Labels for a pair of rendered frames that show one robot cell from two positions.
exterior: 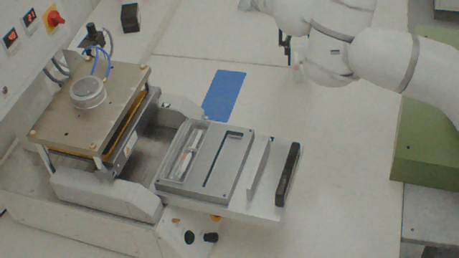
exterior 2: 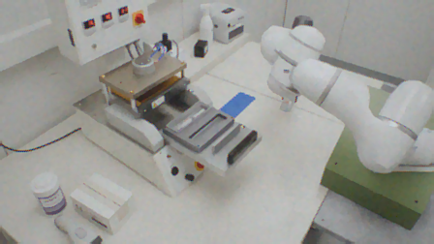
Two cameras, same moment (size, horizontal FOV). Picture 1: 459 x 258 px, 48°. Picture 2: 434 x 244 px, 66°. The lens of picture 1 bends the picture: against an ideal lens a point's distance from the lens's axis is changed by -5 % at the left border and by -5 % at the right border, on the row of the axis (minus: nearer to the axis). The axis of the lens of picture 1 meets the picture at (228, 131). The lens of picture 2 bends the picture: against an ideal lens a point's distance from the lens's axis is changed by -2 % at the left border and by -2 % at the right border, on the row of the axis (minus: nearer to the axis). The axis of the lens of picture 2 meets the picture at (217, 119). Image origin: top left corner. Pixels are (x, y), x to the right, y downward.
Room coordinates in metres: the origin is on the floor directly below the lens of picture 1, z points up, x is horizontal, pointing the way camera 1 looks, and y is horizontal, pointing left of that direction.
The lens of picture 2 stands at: (-0.10, -0.22, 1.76)
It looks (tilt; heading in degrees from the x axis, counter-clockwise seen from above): 39 degrees down; 13
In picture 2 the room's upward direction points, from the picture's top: 1 degrees clockwise
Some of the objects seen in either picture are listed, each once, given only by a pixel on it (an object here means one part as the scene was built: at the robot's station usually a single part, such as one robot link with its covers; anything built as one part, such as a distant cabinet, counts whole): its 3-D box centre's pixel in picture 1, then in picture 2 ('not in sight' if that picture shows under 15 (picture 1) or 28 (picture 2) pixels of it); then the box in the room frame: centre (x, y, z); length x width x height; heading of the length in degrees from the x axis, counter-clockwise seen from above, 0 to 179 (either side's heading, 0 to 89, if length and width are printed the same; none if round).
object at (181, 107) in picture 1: (156, 108); (186, 92); (0.97, 0.17, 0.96); 0.26 x 0.05 x 0.07; 67
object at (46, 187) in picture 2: not in sight; (49, 194); (0.46, 0.50, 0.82); 0.09 x 0.09 x 0.15
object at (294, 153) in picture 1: (287, 173); (242, 146); (0.70, -0.11, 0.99); 0.15 x 0.02 x 0.04; 157
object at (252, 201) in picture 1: (226, 166); (209, 133); (0.76, 0.01, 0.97); 0.30 x 0.22 x 0.08; 67
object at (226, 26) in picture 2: not in sight; (222, 21); (1.89, 0.25, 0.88); 0.25 x 0.20 x 0.17; 65
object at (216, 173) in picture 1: (206, 158); (199, 125); (0.78, 0.06, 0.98); 0.20 x 0.17 x 0.03; 157
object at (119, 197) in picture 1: (105, 194); (133, 127); (0.72, 0.29, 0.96); 0.25 x 0.05 x 0.07; 67
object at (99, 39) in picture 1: (94, 52); (163, 51); (1.13, 0.33, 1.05); 0.15 x 0.05 x 0.15; 157
